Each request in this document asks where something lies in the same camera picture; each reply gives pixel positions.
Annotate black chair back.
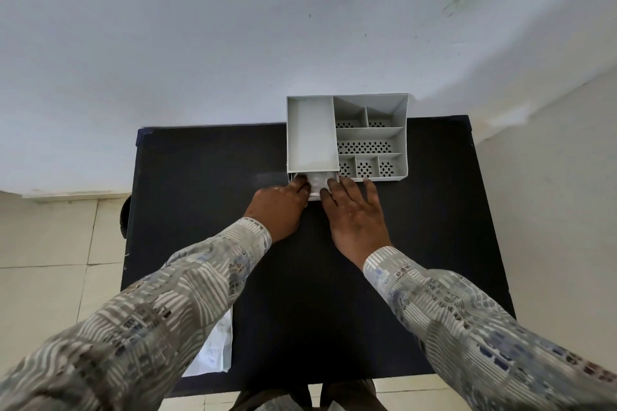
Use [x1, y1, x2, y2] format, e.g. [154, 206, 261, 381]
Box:
[120, 194, 133, 240]

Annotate person's dark trousers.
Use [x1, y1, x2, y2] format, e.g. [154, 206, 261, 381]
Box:
[230, 379, 389, 411]

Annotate person's left forearm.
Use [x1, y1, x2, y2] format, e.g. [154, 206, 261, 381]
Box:
[0, 217, 273, 411]

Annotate person's right forearm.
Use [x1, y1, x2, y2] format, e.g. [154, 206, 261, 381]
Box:
[362, 245, 617, 411]

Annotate person's left hand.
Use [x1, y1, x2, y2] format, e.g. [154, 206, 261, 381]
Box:
[242, 176, 311, 245]

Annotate white paper sheet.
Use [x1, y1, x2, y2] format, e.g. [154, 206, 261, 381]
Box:
[182, 307, 235, 378]

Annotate person's right hand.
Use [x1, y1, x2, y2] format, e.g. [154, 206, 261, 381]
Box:
[319, 175, 393, 271]

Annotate white compartment desk organizer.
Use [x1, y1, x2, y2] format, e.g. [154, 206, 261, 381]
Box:
[286, 94, 410, 183]

